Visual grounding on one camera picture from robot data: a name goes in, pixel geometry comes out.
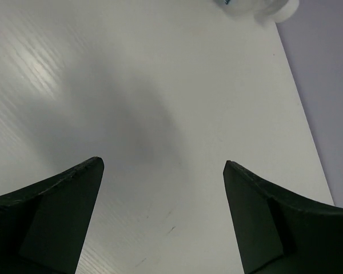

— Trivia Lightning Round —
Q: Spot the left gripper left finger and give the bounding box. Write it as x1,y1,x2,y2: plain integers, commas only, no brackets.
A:
0,157,104,273

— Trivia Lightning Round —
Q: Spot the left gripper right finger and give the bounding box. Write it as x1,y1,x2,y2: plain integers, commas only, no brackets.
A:
223,161,343,273

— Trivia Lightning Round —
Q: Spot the clear bottle green label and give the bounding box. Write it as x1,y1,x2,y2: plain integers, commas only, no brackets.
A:
214,0,300,23

